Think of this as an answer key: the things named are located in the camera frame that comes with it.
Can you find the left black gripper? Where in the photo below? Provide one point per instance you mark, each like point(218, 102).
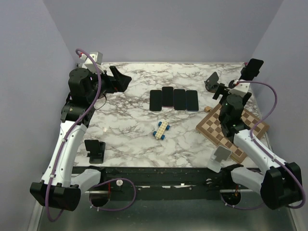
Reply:
point(118, 83)

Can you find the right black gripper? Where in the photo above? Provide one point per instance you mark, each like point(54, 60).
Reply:
point(222, 88)

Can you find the black phone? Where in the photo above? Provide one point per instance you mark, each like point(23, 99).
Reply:
point(251, 69)
point(155, 100)
point(179, 99)

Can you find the blue-edged phone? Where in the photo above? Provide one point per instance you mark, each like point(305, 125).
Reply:
point(192, 104)

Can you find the black smartphone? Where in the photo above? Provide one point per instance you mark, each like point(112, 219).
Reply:
point(167, 96)

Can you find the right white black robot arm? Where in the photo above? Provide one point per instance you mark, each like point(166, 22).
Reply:
point(279, 183)

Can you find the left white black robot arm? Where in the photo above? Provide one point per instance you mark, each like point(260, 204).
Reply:
point(56, 188)

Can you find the black pole phone stand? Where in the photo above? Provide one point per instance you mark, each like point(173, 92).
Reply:
point(232, 84)

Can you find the round wooden stand right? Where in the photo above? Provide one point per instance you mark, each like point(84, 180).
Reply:
point(211, 84)

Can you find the black phone on pole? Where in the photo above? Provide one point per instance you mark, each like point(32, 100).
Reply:
point(251, 69)

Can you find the white plastic phone stand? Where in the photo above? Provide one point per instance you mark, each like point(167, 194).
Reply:
point(218, 155)

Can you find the black folding phone stand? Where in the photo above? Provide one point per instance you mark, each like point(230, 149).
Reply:
point(95, 149)

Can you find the small wooden block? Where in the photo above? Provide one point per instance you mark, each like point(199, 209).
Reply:
point(207, 109)

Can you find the wooden chessboard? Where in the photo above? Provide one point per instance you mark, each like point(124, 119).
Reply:
point(211, 129)

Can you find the toy brick car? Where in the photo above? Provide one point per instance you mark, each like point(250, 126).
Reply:
point(162, 127)

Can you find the aluminium frame rail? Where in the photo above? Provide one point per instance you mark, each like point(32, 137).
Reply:
point(137, 177)

